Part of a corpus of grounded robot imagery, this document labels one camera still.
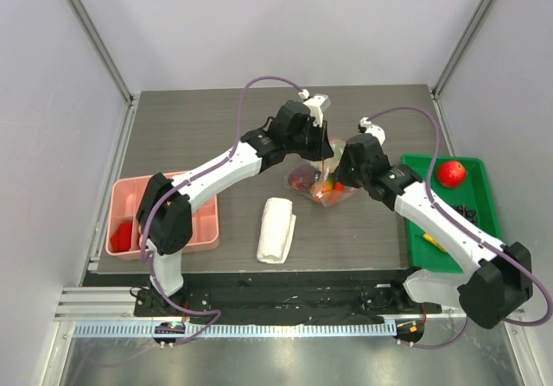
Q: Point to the yellow fake pepper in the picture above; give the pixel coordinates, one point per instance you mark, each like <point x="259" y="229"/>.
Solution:
<point x="429" y="239"/>

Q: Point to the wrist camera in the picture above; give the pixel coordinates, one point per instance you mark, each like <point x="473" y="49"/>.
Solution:
<point x="366" y="126"/>
<point x="317" y="105"/>

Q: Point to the red cloth left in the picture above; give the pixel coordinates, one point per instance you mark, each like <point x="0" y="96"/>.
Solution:
<point x="121" y="239"/>

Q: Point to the red fake tomato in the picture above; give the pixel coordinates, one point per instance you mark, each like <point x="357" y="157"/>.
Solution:
<point x="451" y="173"/>

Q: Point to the clear zip top bag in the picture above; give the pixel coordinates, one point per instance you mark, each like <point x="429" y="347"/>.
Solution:
<point x="324" y="169"/>

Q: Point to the left aluminium frame post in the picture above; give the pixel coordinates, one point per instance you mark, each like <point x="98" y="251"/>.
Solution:
<point x="88" y="26"/>

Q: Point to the orange fake fruit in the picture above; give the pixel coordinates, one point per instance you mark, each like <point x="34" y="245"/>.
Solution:
<point x="325" y="186"/>

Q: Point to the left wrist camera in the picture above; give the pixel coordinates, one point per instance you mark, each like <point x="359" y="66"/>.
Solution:
<point x="317" y="105"/>

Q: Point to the aluminium frame post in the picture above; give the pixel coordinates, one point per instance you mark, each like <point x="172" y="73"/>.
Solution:
<point x="88" y="26"/>
<point x="468" y="35"/>

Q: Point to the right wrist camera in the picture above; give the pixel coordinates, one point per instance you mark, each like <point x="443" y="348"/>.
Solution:
<point x="366" y="126"/>

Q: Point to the rolled white towel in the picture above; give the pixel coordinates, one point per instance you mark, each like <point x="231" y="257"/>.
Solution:
<point x="276" y="231"/>

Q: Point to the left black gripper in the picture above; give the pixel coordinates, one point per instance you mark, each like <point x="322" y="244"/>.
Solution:
<point x="322" y="148"/>

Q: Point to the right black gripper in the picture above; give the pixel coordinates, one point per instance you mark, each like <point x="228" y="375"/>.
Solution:
<point x="346" y="167"/>

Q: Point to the green plastic bin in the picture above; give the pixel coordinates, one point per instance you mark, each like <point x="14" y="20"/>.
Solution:
<point x="475" y="193"/>

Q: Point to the pink divided organizer tray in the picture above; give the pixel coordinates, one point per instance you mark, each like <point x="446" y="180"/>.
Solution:
<point x="126" y="196"/>

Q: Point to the dark red fake fruit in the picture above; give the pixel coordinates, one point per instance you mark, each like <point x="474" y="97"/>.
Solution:
<point x="302" y="178"/>

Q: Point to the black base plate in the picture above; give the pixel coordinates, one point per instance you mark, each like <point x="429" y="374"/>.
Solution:
<point x="275" y="298"/>

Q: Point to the dark fake grapes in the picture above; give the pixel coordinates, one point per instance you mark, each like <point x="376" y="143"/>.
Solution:
<point x="468" y="214"/>

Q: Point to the perforated metal rail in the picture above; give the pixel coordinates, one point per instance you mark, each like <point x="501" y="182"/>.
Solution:
<point x="168" y="330"/>

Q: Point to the right aluminium frame post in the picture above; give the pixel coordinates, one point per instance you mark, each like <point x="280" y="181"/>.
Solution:
<point x="468" y="35"/>

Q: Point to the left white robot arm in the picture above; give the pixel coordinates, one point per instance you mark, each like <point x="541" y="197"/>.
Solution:
<point x="167" y="206"/>

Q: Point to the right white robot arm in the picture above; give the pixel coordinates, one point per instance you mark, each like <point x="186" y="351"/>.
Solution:
<point x="495" y="277"/>

